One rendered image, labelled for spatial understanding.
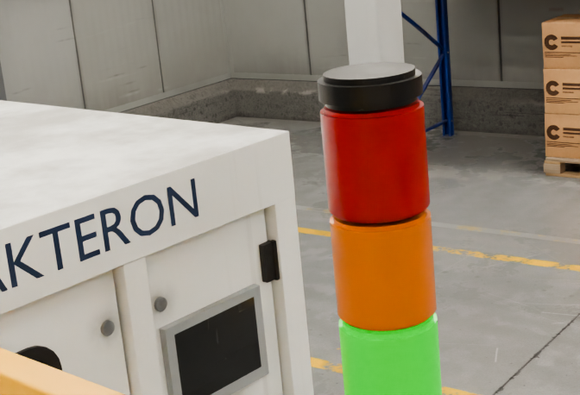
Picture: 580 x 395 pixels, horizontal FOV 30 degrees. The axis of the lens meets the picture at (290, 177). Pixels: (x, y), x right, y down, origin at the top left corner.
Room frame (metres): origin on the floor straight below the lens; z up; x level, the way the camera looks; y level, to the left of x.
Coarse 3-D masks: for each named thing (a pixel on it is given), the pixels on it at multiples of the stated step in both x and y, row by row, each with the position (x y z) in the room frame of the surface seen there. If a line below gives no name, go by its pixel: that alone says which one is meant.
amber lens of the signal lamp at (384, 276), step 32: (352, 224) 0.49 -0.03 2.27; (384, 224) 0.49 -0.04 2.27; (416, 224) 0.49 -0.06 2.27; (352, 256) 0.49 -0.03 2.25; (384, 256) 0.48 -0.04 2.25; (416, 256) 0.49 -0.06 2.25; (352, 288) 0.49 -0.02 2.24; (384, 288) 0.48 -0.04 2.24; (416, 288) 0.49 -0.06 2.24; (352, 320) 0.49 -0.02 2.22; (384, 320) 0.48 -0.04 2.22; (416, 320) 0.49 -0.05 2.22
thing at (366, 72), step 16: (368, 64) 0.53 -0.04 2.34; (384, 64) 0.52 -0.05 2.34; (400, 64) 0.52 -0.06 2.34; (320, 80) 0.51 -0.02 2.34; (336, 80) 0.49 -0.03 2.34; (352, 80) 0.49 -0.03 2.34; (368, 80) 0.49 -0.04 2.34; (384, 80) 0.49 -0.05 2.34; (400, 80) 0.49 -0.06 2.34; (416, 80) 0.49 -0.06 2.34; (320, 96) 0.50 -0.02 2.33; (336, 96) 0.49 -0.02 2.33; (352, 96) 0.49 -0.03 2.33; (368, 96) 0.48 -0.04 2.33; (384, 96) 0.48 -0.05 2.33; (400, 96) 0.49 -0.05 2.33; (416, 96) 0.49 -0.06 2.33
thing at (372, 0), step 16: (352, 0) 3.09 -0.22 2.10; (368, 0) 3.05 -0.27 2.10; (384, 0) 3.06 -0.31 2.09; (352, 16) 3.09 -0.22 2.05; (368, 16) 3.05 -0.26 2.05; (384, 16) 3.05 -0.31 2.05; (400, 16) 3.11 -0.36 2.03; (352, 32) 3.09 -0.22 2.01; (368, 32) 3.05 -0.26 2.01; (384, 32) 3.05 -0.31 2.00; (400, 32) 3.10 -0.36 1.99; (352, 48) 3.09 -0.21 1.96; (368, 48) 3.06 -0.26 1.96; (384, 48) 3.04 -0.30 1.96; (400, 48) 3.10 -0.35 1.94; (352, 64) 3.10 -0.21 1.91
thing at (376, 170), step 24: (336, 120) 0.49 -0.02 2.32; (360, 120) 0.49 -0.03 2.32; (384, 120) 0.48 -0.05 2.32; (408, 120) 0.49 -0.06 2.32; (336, 144) 0.49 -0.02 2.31; (360, 144) 0.49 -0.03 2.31; (384, 144) 0.48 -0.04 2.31; (408, 144) 0.49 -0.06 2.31; (336, 168) 0.49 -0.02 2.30; (360, 168) 0.49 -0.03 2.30; (384, 168) 0.48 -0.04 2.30; (408, 168) 0.49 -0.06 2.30; (336, 192) 0.50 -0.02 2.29; (360, 192) 0.49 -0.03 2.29; (384, 192) 0.48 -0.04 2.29; (408, 192) 0.49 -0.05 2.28; (336, 216) 0.50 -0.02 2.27; (360, 216) 0.49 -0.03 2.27; (384, 216) 0.48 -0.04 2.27; (408, 216) 0.49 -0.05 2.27
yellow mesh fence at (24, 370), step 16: (0, 352) 0.78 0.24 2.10; (0, 368) 0.75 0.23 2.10; (16, 368) 0.75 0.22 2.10; (32, 368) 0.75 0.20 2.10; (48, 368) 0.74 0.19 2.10; (0, 384) 0.74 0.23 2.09; (16, 384) 0.73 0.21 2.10; (32, 384) 0.72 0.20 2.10; (48, 384) 0.72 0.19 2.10; (64, 384) 0.71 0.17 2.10; (80, 384) 0.71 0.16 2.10; (96, 384) 0.71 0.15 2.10
